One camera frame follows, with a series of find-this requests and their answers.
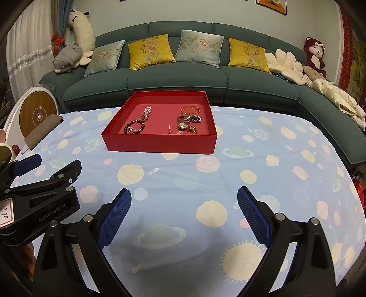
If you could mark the silver wristwatch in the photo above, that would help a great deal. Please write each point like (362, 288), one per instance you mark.
(194, 118)

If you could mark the beige plush toy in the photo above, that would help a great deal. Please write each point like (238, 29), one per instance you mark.
(314, 73)

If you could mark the yellow embroidered cushion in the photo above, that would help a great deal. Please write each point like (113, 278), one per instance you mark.
(248, 55)
(151, 51)

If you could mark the dark green sofa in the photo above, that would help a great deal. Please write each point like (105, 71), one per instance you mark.
(171, 82)

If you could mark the brown book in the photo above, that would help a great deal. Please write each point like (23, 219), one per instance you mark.
(43, 131)

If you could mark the white lace curtain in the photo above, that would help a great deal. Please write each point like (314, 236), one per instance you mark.
(28, 48)

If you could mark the large white flower cushion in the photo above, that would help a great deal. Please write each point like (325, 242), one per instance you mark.
(286, 67)

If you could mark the red curtain tassel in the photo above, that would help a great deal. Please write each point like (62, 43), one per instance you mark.
(57, 42)

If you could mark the grey-green embroidered cushion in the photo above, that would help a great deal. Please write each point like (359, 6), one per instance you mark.
(104, 58)
(200, 47)

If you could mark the cream quilted blanket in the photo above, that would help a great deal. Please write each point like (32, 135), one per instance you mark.
(337, 98)

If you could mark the red monkey plush toy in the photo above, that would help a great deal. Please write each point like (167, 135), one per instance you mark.
(314, 57)

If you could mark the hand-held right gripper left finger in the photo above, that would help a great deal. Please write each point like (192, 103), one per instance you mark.
(114, 220)

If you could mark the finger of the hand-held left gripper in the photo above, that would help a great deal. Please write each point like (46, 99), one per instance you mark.
(27, 165)
(67, 171)

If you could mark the red cardboard box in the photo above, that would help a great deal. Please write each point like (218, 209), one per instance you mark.
(157, 142)

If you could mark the grey pig plush toy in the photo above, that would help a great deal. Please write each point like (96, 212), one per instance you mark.
(67, 60)

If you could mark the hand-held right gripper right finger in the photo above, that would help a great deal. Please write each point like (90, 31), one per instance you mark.
(254, 217)

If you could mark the dark blue patterned cloth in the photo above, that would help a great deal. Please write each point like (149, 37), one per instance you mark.
(281, 76)

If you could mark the red and cream container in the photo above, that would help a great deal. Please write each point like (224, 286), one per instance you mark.
(7, 152)

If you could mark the red wall hanging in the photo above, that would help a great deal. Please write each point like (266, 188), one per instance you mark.
(346, 48)

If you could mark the small white flower cushion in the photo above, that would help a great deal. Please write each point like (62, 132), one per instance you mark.
(85, 58)

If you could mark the blue planet print tablecloth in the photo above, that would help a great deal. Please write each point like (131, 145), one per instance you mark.
(185, 177)

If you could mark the framed wall picture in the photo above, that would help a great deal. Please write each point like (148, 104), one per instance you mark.
(271, 5)

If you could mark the gold wristwatch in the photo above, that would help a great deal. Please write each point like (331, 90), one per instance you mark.
(183, 126)

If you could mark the white llama plush toy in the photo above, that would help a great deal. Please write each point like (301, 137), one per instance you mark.
(83, 30)

